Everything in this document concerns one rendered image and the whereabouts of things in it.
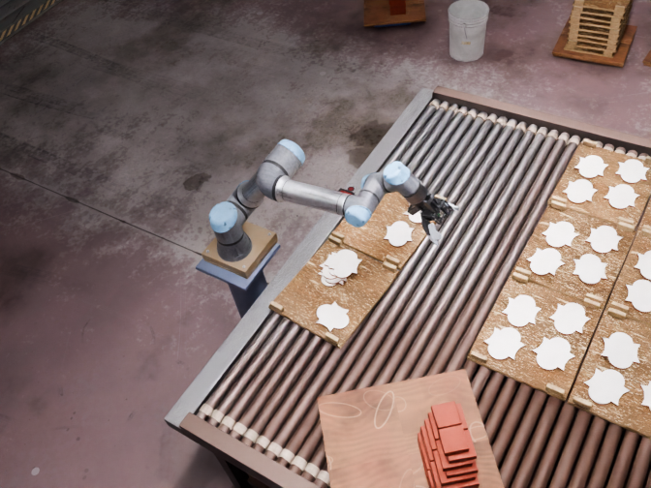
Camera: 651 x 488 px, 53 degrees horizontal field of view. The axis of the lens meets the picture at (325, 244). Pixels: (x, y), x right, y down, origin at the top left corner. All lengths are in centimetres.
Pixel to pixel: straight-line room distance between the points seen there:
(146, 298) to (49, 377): 67
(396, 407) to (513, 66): 354
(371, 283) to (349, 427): 66
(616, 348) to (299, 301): 115
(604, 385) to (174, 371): 221
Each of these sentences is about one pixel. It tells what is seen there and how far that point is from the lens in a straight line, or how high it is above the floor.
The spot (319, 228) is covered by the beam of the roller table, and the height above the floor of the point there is 91.
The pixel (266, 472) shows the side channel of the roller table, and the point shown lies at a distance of 224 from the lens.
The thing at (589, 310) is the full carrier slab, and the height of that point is 94.
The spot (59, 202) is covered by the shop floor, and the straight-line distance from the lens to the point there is 486.
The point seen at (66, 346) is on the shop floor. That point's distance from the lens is 402.
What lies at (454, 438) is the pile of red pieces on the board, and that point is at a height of 129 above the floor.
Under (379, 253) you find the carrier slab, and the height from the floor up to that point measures 94.
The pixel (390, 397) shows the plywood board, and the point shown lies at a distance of 219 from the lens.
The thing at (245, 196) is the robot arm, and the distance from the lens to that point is 264.
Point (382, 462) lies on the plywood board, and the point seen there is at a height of 104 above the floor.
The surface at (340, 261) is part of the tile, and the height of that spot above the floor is 98.
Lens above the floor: 299
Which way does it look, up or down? 49 degrees down
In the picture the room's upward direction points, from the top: 11 degrees counter-clockwise
